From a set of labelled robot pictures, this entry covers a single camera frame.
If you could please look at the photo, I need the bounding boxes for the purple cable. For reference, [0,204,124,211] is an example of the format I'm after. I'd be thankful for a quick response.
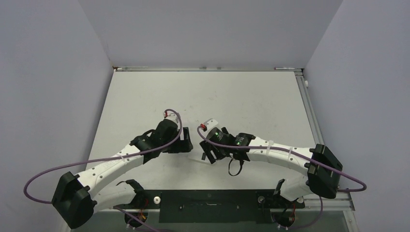
[23,109,183,204]
[196,125,367,193]

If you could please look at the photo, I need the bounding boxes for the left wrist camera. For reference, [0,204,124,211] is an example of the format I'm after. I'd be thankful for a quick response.
[163,111,179,124]

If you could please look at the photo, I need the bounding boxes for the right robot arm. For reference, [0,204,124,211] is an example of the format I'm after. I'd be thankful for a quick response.
[197,125,343,207]

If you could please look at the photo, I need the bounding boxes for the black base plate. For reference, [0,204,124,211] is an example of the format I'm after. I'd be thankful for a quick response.
[123,189,305,224]

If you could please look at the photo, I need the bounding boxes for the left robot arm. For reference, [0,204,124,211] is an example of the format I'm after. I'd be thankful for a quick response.
[51,119,193,229]

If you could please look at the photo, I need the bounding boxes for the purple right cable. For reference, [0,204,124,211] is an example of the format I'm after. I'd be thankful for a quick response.
[196,125,367,193]

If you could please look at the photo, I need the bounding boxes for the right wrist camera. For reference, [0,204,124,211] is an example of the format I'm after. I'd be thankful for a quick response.
[200,118,219,131]

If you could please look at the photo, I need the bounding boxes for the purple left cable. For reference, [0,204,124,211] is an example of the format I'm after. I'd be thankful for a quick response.
[23,109,183,204]

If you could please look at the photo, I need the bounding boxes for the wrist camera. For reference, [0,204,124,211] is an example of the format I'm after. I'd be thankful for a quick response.
[163,111,179,124]
[200,118,219,131]

